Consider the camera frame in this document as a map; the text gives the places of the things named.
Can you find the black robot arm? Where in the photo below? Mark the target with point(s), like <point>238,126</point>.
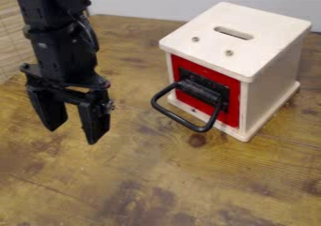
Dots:
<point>53,14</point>

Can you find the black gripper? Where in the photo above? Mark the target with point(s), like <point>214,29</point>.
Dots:
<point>63,78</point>

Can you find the white wooden box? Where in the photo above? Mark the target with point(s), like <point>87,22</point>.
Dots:
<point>253,46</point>

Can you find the red drawer front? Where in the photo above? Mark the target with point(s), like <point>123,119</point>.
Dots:
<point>207,90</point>

